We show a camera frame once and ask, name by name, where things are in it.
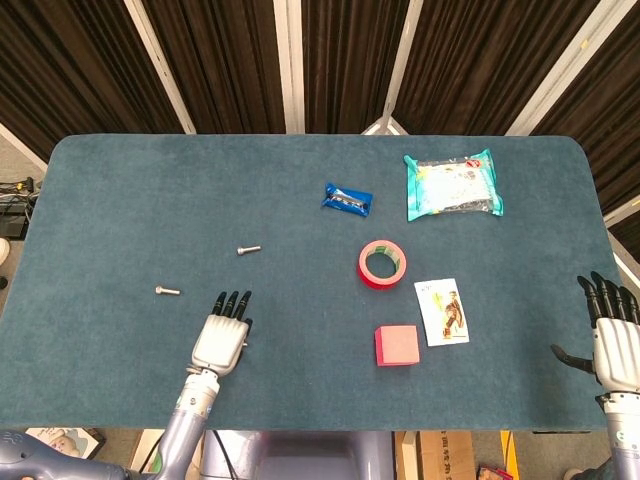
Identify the robot right five-finger hand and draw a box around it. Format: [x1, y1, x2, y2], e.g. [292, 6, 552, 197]
[549, 270, 640, 396]

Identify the robot left five-finger hand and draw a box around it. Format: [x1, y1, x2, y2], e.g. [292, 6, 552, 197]
[191, 288, 255, 377]

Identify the white open box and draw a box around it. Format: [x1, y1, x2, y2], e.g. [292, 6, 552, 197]
[132, 429, 169, 475]

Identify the yellow strip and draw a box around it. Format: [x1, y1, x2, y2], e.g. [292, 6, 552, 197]
[501, 430, 517, 474]

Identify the lavender robot torso base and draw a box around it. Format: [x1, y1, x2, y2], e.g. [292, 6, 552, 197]
[199, 429, 396, 480]

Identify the teal velvet table cloth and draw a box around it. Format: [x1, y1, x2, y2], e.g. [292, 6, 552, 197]
[0, 133, 619, 433]

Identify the red tape roll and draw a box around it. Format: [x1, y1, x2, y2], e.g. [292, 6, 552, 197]
[357, 238, 410, 290]

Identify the red sponge cube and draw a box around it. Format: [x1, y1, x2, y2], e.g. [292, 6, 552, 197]
[374, 324, 421, 369]

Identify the white printed card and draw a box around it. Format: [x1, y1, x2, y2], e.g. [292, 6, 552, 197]
[413, 277, 471, 347]

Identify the children's picture book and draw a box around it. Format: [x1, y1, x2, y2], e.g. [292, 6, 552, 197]
[23, 426, 108, 462]

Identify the blue snack packet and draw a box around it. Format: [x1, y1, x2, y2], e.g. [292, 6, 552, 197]
[319, 182, 375, 217]

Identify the brown cardboard box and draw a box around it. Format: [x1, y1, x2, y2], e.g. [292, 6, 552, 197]
[394, 430, 475, 480]

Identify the teal wet wipes pack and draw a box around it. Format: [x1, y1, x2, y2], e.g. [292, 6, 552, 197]
[402, 148, 505, 223]

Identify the dark brown curtain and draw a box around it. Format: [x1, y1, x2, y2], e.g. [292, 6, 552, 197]
[0, 0, 640, 251]

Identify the white partition post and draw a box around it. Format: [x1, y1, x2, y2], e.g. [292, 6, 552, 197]
[272, 0, 306, 135]
[0, 122, 49, 174]
[602, 193, 640, 227]
[359, 0, 425, 136]
[123, 0, 197, 135]
[504, 0, 640, 137]
[612, 249, 640, 284]

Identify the black base cable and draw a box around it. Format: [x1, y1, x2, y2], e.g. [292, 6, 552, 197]
[212, 429, 239, 480]

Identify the black power strip with cables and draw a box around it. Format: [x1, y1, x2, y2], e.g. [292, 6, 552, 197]
[0, 177, 41, 240]

